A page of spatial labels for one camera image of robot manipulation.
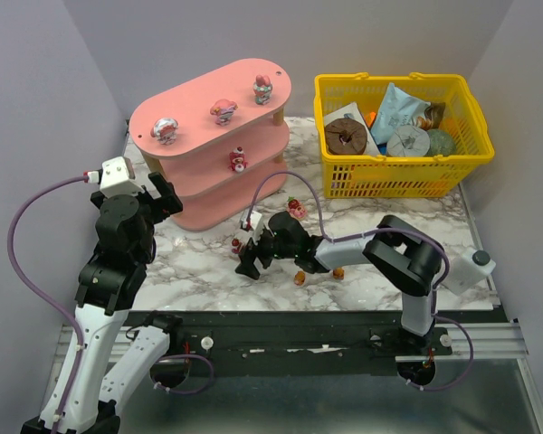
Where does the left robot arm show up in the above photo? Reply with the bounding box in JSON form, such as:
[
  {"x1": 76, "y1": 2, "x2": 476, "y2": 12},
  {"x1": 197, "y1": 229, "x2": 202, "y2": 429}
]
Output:
[{"x1": 21, "y1": 172, "x2": 183, "y2": 433}]

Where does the white flat packet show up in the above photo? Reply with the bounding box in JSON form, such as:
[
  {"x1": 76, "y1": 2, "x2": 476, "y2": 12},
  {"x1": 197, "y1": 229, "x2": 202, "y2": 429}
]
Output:
[{"x1": 323, "y1": 102, "x2": 366, "y2": 126}]

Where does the orange bear toy middle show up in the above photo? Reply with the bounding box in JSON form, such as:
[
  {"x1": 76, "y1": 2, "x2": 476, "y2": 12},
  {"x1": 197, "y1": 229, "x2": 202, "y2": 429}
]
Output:
[{"x1": 332, "y1": 268, "x2": 345, "y2": 279}]

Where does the green round cake pack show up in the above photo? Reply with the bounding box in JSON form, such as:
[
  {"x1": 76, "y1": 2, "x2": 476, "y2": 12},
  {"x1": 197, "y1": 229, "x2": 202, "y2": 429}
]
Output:
[{"x1": 426, "y1": 128, "x2": 456, "y2": 156}]

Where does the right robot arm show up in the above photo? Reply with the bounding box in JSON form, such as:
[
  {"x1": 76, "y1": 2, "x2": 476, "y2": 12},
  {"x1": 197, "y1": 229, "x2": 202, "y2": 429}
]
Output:
[{"x1": 235, "y1": 212, "x2": 496, "y2": 337}]

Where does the orange bear toy left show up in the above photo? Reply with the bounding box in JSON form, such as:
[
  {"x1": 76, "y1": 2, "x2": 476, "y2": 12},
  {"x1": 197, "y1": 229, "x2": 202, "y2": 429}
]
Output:
[{"x1": 293, "y1": 271, "x2": 306, "y2": 286}]

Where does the pink wide-eared toy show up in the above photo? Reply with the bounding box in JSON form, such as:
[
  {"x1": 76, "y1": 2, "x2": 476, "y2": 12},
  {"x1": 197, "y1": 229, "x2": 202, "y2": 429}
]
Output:
[{"x1": 209, "y1": 99, "x2": 238, "y2": 126}]

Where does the yellow plastic basket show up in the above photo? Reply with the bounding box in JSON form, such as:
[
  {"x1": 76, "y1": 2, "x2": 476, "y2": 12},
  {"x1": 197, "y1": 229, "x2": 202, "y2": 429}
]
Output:
[{"x1": 313, "y1": 72, "x2": 495, "y2": 199}]

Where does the pink strawberry bear toy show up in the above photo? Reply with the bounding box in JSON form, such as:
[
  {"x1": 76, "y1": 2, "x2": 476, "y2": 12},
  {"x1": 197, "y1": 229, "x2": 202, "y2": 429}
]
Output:
[{"x1": 229, "y1": 146, "x2": 247, "y2": 173}]

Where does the brown round cake pack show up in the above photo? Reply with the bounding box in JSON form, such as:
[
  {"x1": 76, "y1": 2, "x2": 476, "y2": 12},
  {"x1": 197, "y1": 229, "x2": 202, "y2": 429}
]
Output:
[{"x1": 324, "y1": 118, "x2": 367, "y2": 156}]

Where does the grey round cake pack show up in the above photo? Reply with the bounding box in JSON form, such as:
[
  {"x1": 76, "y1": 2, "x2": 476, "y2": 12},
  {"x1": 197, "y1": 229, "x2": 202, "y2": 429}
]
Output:
[{"x1": 386, "y1": 125, "x2": 430, "y2": 157}]

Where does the strawberry donut toy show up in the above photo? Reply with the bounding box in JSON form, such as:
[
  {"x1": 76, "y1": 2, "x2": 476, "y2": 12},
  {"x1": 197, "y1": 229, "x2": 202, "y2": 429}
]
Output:
[{"x1": 287, "y1": 196, "x2": 308, "y2": 221}]

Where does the pink white hooded toy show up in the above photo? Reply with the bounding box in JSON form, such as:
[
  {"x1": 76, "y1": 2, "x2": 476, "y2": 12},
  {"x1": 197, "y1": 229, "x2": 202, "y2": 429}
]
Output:
[{"x1": 150, "y1": 118, "x2": 179, "y2": 146}]

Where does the pink three-tier shelf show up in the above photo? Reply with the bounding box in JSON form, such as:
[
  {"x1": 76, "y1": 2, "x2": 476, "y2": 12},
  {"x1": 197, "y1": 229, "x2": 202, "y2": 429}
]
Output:
[{"x1": 129, "y1": 58, "x2": 291, "y2": 231}]

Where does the light blue snack bag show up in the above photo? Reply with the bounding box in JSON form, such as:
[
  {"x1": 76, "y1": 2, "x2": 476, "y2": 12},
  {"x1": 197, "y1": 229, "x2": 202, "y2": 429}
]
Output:
[{"x1": 370, "y1": 83, "x2": 431, "y2": 145}]

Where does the pink flower-ring bunny toy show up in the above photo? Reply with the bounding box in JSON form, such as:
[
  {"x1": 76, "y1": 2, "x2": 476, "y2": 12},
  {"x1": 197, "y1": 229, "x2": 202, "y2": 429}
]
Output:
[{"x1": 252, "y1": 75, "x2": 273, "y2": 105}]

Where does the orange bear toy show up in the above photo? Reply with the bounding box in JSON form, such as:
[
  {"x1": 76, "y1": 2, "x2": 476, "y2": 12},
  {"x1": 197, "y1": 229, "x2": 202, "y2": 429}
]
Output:
[
  {"x1": 332, "y1": 268, "x2": 345, "y2": 279},
  {"x1": 293, "y1": 271, "x2": 306, "y2": 286}
]

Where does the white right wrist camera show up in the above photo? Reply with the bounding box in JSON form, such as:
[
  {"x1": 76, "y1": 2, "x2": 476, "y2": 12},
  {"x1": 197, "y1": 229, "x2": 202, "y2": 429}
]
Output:
[{"x1": 239, "y1": 210, "x2": 264, "y2": 241}]

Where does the red white bow toy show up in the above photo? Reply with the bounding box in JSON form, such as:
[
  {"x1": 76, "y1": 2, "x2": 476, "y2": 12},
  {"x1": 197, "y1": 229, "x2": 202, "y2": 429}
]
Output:
[{"x1": 231, "y1": 229, "x2": 251, "y2": 255}]

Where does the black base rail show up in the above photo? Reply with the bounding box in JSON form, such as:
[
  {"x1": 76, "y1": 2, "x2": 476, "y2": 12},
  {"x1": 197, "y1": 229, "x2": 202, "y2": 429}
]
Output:
[{"x1": 58, "y1": 309, "x2": 526, "y2": 379}]

